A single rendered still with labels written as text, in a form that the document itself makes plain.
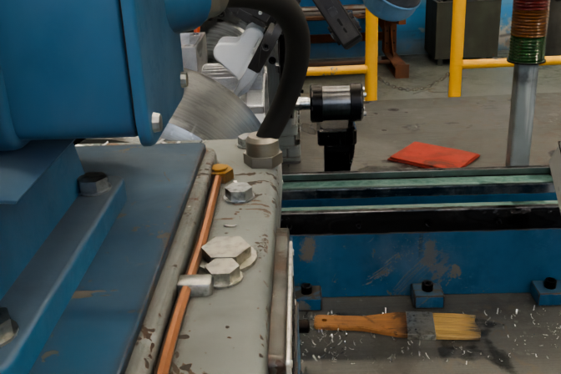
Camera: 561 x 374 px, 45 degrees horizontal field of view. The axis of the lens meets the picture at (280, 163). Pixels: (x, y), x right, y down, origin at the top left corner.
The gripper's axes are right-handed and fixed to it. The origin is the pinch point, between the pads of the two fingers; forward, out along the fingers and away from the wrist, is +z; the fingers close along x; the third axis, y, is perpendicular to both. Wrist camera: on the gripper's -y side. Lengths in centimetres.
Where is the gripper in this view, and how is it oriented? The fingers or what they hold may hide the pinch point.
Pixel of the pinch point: (243, 91)
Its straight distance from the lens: 83.6
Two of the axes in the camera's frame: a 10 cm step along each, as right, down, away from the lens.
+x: -0.3, 3.6, -9.3
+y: -8.9, -4.4, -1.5
